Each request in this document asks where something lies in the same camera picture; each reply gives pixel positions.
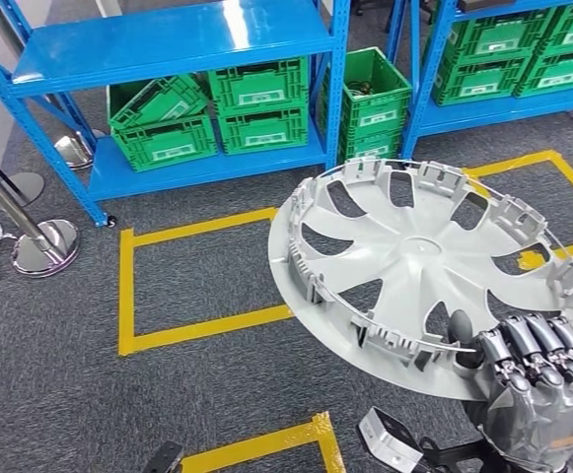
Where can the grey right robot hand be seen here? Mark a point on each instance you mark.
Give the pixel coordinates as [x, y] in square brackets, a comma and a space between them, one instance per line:
[542, 418]

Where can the dark flat object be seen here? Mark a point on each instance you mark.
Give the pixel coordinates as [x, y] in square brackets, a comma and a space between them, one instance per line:
[483, 5]

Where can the metal parts in crate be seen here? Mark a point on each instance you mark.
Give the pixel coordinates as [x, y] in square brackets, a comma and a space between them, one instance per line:
[360, 88]

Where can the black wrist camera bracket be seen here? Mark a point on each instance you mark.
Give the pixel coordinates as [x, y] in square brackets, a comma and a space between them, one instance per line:
[453, 457]

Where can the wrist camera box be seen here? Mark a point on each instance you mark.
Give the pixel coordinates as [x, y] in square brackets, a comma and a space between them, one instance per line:
[390, 444]
[163, 458]

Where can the blue metal shelf rack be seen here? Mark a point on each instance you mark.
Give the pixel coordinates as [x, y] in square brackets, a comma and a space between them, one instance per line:
[168, 39]
[463, 117]

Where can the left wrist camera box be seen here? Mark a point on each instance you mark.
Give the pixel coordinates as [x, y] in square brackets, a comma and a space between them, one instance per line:
[163, 458]

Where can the grey plastic wheel hubcap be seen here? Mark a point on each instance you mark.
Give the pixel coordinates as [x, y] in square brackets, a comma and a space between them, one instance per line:
[414, 261]

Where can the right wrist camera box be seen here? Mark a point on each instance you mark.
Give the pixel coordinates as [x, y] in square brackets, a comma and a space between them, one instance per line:
[390, 444]

